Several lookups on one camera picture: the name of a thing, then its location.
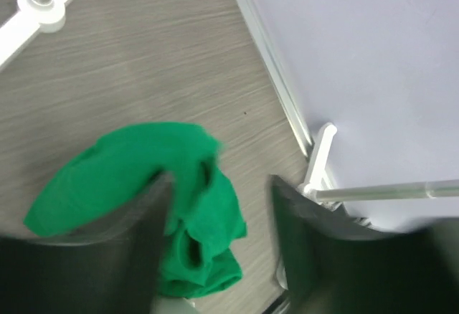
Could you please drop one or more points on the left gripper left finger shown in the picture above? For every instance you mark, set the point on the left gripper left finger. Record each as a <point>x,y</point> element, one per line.
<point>107,266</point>

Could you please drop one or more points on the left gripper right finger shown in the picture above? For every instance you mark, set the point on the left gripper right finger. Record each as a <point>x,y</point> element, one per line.
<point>334,265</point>

